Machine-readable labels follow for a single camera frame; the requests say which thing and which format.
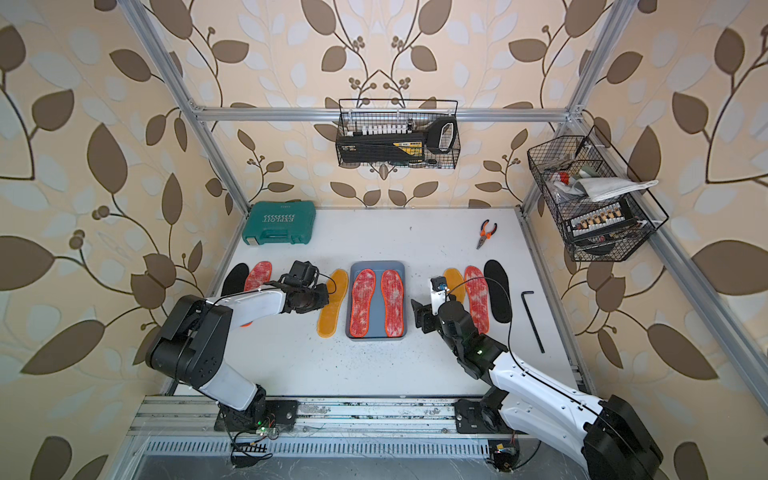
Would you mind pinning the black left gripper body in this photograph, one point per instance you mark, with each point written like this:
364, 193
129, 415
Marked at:
316, 299

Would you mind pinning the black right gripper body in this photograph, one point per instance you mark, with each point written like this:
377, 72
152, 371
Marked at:
432, 322

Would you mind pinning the yellow insole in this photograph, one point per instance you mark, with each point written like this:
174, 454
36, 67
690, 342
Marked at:
455, 285
328, 319

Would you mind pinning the red insole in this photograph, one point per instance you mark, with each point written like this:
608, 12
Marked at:
258, 276
476, 289
392, 290
362, 293

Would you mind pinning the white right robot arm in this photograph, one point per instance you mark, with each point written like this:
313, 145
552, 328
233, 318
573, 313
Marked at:
604, 436

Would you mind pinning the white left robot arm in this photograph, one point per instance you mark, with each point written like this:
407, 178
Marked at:
190, 346

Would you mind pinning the blue-grey storage box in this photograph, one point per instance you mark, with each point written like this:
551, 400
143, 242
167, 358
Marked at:
377, 311

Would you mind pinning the black yellow tool box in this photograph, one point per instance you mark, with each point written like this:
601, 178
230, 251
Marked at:
399, 149

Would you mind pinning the black insole left side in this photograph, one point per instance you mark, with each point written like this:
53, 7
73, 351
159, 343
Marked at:
234, 282

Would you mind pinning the black insole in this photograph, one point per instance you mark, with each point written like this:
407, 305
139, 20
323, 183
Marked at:
499, 292
234, 282

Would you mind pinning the black insole right side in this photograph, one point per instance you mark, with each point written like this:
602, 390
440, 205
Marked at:
499, 292

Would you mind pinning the green plastic tool case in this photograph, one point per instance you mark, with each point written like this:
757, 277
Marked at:
279, 223

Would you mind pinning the black hex key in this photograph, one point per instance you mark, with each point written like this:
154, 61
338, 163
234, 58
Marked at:
524, 298

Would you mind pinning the white paper in basket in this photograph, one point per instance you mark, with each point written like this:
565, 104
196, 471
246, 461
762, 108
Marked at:
605, 188

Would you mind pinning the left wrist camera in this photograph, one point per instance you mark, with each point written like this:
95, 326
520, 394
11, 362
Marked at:
301, 274

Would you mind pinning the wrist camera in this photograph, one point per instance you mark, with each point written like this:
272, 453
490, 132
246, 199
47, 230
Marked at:
301, 274
438, 293

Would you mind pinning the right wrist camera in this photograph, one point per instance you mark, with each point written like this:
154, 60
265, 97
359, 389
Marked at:
438, 293

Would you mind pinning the orange handled pliers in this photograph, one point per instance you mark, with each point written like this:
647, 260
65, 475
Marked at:
486, 232

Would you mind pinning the black wire basket back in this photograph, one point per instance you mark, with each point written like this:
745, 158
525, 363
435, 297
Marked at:
398, 132

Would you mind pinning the black wire basket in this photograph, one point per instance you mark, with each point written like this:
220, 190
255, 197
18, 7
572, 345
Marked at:
603, 209
398, 132

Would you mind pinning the black wire basket right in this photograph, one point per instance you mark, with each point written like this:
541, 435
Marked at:
603, 209

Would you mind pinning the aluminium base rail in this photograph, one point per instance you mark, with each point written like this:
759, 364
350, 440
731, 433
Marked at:
316, 427

